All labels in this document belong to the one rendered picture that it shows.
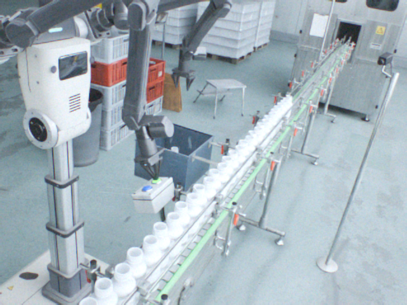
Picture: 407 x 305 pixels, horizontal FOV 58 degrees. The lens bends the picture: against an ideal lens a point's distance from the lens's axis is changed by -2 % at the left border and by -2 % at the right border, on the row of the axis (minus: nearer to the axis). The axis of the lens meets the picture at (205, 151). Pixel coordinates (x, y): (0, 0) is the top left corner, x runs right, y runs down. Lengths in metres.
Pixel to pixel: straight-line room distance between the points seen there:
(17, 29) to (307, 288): 2.21
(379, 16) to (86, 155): 4.16
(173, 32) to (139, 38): 7.44
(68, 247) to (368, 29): 4.86
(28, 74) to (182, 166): 0.84
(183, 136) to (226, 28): 5.78
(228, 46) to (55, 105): 6.60
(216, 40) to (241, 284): 6.07
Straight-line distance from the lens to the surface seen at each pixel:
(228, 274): 2.58
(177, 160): 1.85
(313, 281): 2.71
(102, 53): 3.53
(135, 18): 0.94
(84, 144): 3.45
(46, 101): 1.40
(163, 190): 1.26
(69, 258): 1.85
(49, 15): 1.10
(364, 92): 5.85
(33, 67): 1.39
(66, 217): 1.71
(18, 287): 2.16
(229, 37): 7.81
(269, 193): 2.70
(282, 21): 11.56
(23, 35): 1.16
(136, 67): 1.05
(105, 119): 3.70
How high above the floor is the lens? 1.80
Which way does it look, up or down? 27 degrees down
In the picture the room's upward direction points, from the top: 8 degrees clockwise
